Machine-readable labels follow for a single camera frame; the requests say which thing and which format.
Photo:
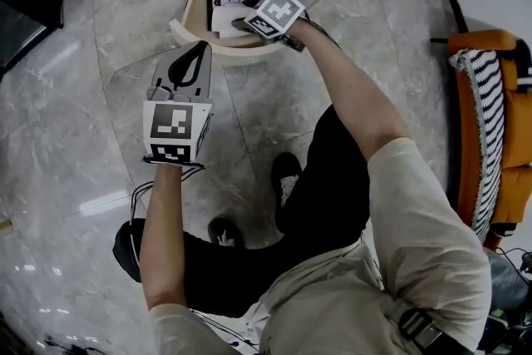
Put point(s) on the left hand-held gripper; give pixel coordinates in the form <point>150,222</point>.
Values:
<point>170,124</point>

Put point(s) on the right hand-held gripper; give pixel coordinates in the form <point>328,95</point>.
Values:
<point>276,12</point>

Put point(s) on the white paper sheet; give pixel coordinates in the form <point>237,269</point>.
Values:
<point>226,18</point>

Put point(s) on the cream wooden drawer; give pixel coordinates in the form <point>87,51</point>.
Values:
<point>232,49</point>

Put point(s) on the person's left forearm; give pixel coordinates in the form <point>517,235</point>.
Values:
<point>162,237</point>

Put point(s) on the person's right forearm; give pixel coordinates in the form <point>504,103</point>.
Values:
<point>353,95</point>

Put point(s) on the person's right black shoe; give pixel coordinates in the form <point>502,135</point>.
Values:
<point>284,166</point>

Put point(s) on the person's black shoe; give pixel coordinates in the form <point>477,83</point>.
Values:
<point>224,228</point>
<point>284,166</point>

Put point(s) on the person's left black shoe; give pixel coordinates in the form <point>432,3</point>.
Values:
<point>224,228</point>

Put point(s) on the person's black trousers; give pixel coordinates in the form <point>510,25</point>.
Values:
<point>328,178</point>

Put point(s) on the orange sofa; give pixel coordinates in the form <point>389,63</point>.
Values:
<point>465,137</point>

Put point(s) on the black white striped blanket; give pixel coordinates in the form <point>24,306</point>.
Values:
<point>488,129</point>

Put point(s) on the person's beige shirt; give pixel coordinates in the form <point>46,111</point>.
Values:
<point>415,245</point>

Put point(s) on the orange sofa cushion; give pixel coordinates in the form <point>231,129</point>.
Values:
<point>515,195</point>
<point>519,133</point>

